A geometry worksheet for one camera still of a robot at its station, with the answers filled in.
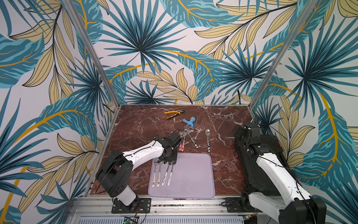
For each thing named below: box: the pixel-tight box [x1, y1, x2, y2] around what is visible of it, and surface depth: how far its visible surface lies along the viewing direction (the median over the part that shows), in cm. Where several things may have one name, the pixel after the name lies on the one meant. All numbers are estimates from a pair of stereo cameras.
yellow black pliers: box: [163, 109, 186, 120], surface depth 116 cm
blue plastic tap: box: [182, 116, 196, 128], surface depth 109 cm
